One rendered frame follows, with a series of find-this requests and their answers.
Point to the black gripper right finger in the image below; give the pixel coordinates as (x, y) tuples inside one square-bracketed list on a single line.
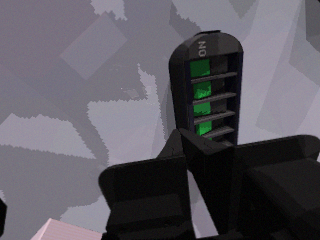
[(218, 168)]

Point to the dark grey controller unit with green rocker switches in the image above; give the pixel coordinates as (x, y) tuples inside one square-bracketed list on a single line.
[(205, 75)]

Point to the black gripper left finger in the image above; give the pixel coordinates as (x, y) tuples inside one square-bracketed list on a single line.
[(164, 175)]

